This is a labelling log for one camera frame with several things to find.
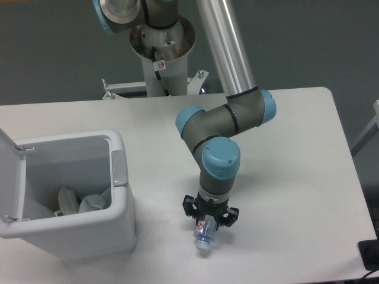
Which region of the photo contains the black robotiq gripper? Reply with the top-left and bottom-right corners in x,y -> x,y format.
182,186 -> 239,230

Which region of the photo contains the crushed clear plastic bottle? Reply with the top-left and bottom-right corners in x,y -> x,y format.
193,215 -> 218,259

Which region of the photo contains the white green wrapper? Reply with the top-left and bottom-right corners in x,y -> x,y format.
54,186 -> 79,217

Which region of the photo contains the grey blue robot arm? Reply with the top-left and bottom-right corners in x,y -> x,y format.
93,1 -> 277,227

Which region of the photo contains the white plastic trash can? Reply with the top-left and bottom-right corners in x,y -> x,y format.
1,130 -> 137,260

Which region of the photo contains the white tissue in bin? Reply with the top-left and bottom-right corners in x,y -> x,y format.
78,188 -> 112,213

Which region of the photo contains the black device at edge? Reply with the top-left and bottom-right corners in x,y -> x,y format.
358,239 -> 378,270

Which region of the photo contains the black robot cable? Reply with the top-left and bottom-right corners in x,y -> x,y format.
151,46 -> 172,97

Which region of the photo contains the white metal frame at right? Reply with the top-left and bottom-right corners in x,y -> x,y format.
350,100 -> 378,157

